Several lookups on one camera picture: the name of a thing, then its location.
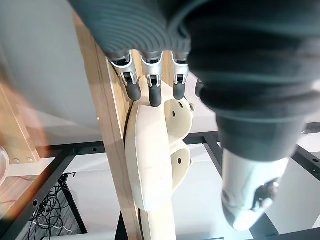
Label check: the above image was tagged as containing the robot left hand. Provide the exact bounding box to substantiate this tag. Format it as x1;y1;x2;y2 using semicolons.
68;0;320;232

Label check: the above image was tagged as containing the cream perforated foam slipper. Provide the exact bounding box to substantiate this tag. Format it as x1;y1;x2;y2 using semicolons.
138;74;177;240
124;98;195;212

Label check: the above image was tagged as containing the wooden shoe rack panel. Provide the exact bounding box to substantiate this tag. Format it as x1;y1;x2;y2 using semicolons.
71;11;142;240

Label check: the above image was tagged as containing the light wooden stand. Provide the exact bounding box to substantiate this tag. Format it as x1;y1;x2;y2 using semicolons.
0;81;57;177

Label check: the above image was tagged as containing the black metal frame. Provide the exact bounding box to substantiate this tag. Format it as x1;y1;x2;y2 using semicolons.
0;121;320;240

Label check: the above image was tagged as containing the black cable tangle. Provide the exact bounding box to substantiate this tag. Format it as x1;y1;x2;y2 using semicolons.
26;172;77;238

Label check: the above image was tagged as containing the white cable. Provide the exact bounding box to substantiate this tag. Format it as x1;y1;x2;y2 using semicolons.
31;218;74;235

